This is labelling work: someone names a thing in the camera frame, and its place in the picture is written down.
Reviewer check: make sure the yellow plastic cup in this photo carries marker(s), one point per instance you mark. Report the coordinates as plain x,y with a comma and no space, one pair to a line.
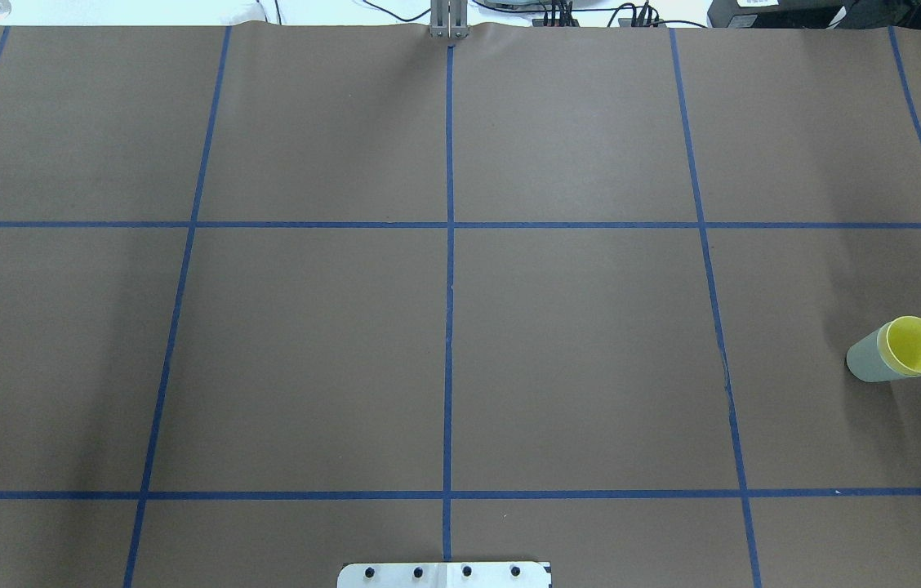
899,345

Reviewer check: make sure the green plastic cup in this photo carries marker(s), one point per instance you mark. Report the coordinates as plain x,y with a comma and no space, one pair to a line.
871,359

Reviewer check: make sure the black box with label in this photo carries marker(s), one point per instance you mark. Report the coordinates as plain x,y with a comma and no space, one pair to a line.
773,14

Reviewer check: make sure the brown paper table cover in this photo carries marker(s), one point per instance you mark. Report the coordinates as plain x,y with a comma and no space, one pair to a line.
274,300

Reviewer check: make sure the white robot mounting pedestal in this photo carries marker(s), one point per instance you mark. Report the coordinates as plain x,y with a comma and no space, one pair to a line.
447,574

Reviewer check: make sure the silver aluminium frame post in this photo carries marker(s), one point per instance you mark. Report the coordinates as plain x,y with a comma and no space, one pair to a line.
448,19

